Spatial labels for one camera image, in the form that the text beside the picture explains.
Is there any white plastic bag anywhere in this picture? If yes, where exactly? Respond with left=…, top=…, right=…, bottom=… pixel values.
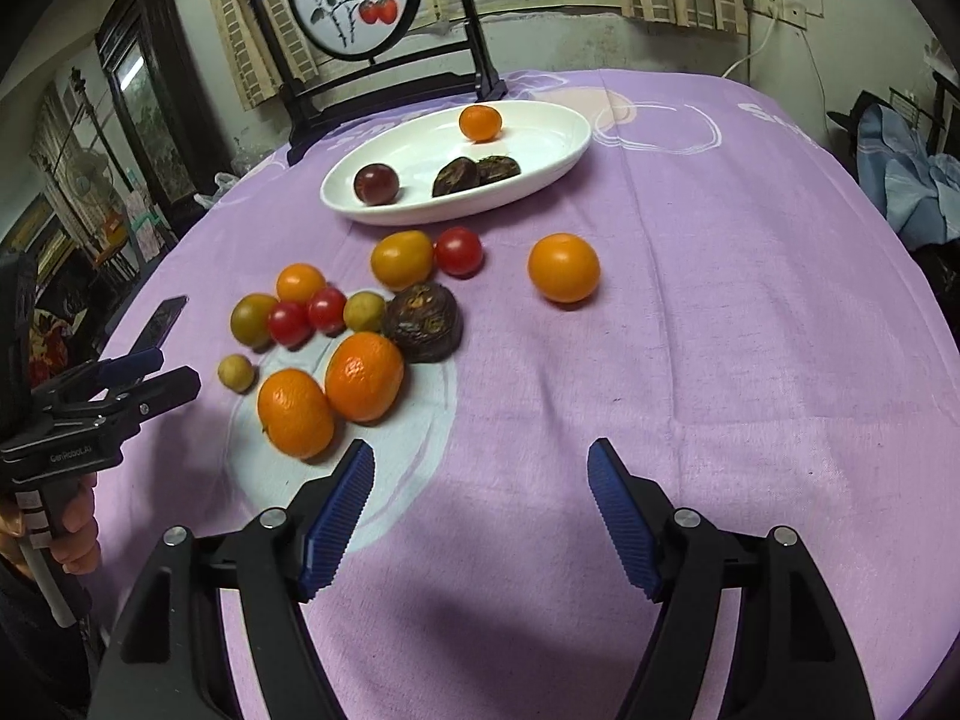
left=193, top=171, right=241, bottom=211

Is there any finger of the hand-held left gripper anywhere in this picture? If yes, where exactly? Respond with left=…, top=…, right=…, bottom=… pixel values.
left=45, top=365, right=202, bottom=440
left=30, top=347, right=164, bottom=410

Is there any purple printed tablecloth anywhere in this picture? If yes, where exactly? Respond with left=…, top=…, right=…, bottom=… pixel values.
left=75, top=69, right=960, bottom=720

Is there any person's left hand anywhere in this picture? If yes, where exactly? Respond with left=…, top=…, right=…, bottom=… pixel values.
left=0, top=469, right=102, bottom=578

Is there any person's left forearm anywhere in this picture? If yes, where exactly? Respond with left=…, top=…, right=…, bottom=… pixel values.
left=0, top=559, right=106, bottom=691

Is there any small yellow green fruit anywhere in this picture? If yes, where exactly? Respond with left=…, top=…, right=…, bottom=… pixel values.
left=343, top=290, right=389, bottom=334
left=217, top=354, right=257, bottom=394

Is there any dark purple tomato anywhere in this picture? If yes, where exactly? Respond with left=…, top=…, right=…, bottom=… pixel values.
left=354, top=163, right=401, bottom=207

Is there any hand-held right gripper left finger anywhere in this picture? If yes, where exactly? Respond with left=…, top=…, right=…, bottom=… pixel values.
left=90, top=439, right=376, bottom=720

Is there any orange cherry tomato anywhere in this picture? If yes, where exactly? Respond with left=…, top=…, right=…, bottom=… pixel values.
left=459, top=105, right=503, bottom=142
left=527, top=233, right=602, bottom=305
left=276, top=262, right=326, bottom=306

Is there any black hat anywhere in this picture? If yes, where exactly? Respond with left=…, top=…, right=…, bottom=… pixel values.
left=827, top=90, right=886, bottom=162

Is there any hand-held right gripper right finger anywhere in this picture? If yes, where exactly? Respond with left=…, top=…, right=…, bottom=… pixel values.
left=587, top=437, right=875, bottom=720

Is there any white wall socket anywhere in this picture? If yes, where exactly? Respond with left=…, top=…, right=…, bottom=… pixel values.
left=742, top=0, right=822, bottom=31

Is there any green yellow tomato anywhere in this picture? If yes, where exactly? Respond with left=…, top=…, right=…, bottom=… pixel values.
left=229, top=293, right=280, bottom=350

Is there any white power cable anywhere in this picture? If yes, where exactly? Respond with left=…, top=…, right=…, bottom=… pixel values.
left=720, top=15, right=777, bottom=82

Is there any large dark passion fruit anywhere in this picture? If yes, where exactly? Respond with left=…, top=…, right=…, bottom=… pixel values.
left=381, top=283, right=464, bottom=365

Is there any dark wooden glass cabinet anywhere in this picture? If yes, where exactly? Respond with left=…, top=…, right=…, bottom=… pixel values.
left=94, top=0, right=233, bottom=241

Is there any orange mandarin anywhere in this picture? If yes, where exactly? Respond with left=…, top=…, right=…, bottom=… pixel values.
left=324, top=331, right=406, bottom=423
left=256, top=369, right=336, bottom=461

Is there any black smartphone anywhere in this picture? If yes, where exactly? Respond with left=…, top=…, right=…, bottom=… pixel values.
left=131, top=296, right=188, bottom=353

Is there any white oval plate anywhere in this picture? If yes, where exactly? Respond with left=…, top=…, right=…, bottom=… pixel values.
left=320, top=100, right=593, bottom=226

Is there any yellow orange oval tomato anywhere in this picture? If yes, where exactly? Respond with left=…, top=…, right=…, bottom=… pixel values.
left=370, top=230, right=436, bottom=290

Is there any red cherry tomato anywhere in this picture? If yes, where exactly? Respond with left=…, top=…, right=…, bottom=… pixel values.
left=307, top=286, right=348, bottom=333
left=268, top=301, right=312, bottom=347
left=434, top=226, right=484, bottom=276

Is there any light blue cloth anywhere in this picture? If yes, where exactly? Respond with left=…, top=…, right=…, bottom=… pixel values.
left=855, top=101, right=960, bottom=248

